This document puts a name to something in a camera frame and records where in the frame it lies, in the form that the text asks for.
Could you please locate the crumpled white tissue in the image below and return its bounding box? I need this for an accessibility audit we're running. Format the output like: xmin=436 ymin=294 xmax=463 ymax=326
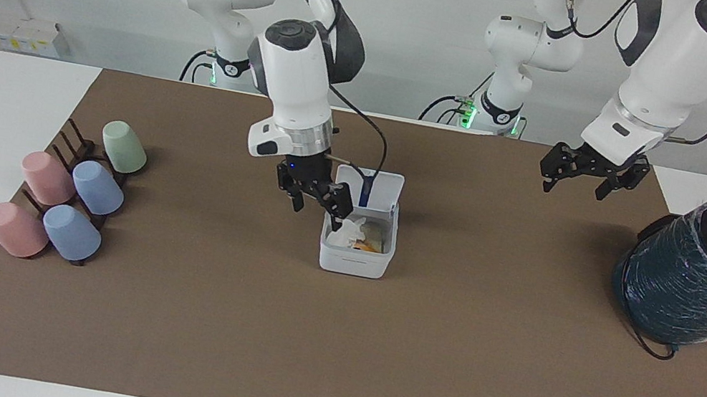
xmin=325 ymin=211 xmax=371 ymax=253

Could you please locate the pink cup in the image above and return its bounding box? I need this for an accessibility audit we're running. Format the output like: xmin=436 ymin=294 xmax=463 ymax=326
xmin=0 ymin=200 xmax=54 ymax=263
xmin=15 ymin=148 xmax=82 ymax=211

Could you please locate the blue cup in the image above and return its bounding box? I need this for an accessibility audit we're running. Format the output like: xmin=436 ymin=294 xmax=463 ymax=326
xmin=36 ymin=201 xmax=107 ymax=267
xmin=65 ymin=158 xmax=130 ymax=220

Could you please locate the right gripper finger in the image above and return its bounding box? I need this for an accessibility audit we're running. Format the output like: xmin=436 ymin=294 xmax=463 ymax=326
xmin=269 ymin=165 xmax=312 ymax=214
xmin=307 ymin=177 xmax=359 ymax=236

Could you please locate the white box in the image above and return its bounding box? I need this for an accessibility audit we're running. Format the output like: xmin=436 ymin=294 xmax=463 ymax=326
xmin=0 ymin=12 xmax=66 ymax=61

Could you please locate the dark brown cup rack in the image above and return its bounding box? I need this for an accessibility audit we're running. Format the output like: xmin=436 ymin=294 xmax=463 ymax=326
xmin=10 ymin=111 xmax=153 ymax=277

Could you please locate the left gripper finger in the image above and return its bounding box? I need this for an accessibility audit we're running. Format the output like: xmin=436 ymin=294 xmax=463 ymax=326
xmin=593 ymin=149 xmax=654 ymax=210
xmin=535 ymin=138 xmax=586 ymax=199

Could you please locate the green cup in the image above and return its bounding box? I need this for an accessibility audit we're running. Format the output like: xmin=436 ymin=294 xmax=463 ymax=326
xmin=95 ymin=118 xmax=154 ymax=178

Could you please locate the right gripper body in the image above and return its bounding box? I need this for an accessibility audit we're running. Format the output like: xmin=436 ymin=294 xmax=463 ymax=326
xmin=278 ymin=148 xmax=341 ymax=201

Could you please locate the orange trash piece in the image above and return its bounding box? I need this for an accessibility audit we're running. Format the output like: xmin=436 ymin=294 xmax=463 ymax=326
xmin=352 ymin=236 xmax=384 ymax=255

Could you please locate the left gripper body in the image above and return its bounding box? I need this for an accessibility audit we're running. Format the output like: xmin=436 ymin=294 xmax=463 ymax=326
xmin=569 ymin=142 xmax=636 ymax=185

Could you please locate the white plastic bin with lid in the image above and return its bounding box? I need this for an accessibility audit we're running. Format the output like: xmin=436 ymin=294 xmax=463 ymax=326
xmin=314 ymin=161 xmax=410 ymax=283

